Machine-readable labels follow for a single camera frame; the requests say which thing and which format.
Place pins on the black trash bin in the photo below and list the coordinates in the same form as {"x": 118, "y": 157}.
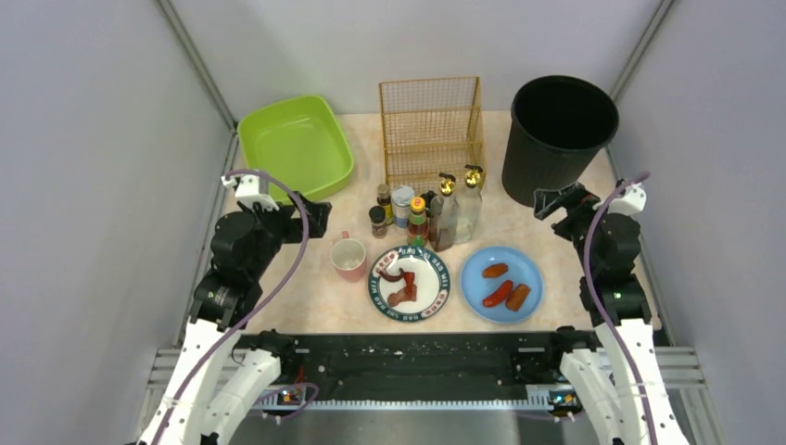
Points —
{"x": 558, "y": 125}

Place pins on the red sauce bottle yellow cap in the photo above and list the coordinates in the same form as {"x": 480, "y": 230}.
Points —
{"x": 417, "y": 235}

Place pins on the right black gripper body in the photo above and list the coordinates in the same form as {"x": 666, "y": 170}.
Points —
{"x": 565, "y": 204}

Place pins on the white plate green rim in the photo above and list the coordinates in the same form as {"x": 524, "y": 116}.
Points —
{"x": 432, "y": 280}

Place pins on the small spice bottle yellow label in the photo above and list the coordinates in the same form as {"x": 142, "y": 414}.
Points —
{"x": 384, "y": 200}

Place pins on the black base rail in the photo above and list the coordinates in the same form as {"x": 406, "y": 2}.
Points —
{"x": 431, "y": 367}

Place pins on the green plastic basin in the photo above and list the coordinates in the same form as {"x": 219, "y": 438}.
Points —
{"x": 300, "y": 142}

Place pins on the clear oil dispenser bottle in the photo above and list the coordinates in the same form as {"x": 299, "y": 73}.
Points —
{"x": 469, "y": 202}

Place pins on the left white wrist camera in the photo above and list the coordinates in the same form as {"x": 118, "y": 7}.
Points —
{"x": 251, "y": 191}

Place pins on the small dark spice jar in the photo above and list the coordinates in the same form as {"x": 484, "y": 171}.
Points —
{"x": 378, "y": 220}

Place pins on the upper sausage piece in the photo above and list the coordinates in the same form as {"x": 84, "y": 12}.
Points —
{"x": 495, "y": 270}

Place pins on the red sausage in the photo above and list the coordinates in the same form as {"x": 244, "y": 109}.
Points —
{"x": 499, "y": 295}

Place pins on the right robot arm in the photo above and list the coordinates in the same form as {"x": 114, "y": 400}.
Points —
{"x": 616, "y": 377}

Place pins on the gold wire rack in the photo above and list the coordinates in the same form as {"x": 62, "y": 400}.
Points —
{"x": 431, "y": 126}

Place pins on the dark sauce dispenser bottle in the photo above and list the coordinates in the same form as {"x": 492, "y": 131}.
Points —
{"x": 443, "y": 213}

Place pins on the pink mug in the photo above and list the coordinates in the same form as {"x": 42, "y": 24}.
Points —
{"x": 349, "y": 258}

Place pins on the meat scrap on plate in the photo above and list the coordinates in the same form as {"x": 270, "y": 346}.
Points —
{"x": 408, "y": 292}

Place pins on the glass jar black lid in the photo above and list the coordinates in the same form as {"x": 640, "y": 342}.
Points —
{"x": 427, "y": 197}

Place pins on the brown sausage piece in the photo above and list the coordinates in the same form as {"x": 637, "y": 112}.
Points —
{"x": 517, "y": 297}

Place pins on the blue plate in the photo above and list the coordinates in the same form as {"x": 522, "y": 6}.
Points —
{"x": 475, "y": 287}

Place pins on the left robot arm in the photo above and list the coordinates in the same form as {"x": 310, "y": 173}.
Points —
{"x": 195, "y": 408}

